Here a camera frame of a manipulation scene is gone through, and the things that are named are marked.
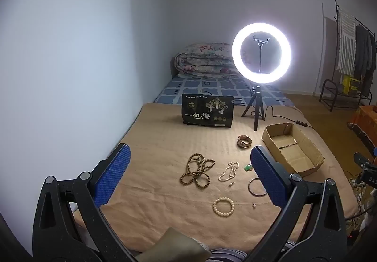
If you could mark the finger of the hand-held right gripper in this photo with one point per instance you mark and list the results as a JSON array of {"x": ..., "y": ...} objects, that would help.
[{"x": 361, "y": 159}]

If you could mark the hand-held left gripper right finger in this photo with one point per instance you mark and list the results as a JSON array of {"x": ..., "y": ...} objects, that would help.
[{"x": 269, "y": 176}]

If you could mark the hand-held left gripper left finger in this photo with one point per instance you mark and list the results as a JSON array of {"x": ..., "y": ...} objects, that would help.
[{"x": 113, "y": 175}]

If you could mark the green jade pendant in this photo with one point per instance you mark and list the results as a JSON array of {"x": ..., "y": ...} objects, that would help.
[{"x": 249, "y": 167}]

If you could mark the dark thin bangle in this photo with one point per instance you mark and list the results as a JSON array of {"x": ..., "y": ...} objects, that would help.
[{"x": 251, "y": 191}]

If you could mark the cardboard box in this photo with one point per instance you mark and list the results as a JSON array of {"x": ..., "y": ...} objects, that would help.
[{"x": 294, "y": 159}]

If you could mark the brown wristwatch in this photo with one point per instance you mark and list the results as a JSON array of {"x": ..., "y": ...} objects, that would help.
[{"x": 244, "y": 141}]

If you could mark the black clothes rack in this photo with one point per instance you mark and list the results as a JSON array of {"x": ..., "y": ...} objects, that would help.
[{"x": 327, "y": 94}]

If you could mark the black tripod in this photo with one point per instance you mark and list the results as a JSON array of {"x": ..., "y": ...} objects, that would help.
[{"x": 256, "y": 103}]

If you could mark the yellow box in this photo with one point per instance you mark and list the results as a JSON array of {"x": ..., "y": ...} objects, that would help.
[{"x": 350, "y": 85}]

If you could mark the black snack bag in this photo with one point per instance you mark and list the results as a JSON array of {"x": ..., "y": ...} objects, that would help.
[{"x": 206, "y": 111}]

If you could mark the striped clothing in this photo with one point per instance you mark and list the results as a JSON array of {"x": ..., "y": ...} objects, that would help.
[{"x": 223, "y": 256}]

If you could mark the olive cloth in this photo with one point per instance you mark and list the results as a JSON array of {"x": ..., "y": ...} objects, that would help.
[{"x": 173, "y": 245}]

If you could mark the dark hanging clothes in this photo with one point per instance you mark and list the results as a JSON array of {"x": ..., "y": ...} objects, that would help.
[{"x": 363, "y": 55}]

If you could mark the blue patterned bed sheet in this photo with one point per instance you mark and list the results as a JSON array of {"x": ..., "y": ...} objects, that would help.
[{"x": 191, "y": 86}]

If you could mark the white knitted cloth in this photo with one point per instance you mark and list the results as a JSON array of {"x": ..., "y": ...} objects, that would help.
[{"x": 347, "y": 41}]

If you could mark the folded floral quilt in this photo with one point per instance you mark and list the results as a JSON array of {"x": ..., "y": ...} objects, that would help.
[{"x": 203, "y": 58}]

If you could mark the phone holder clamp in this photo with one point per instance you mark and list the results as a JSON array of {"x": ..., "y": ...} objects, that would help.
[{"x": 261, "y": 38}]

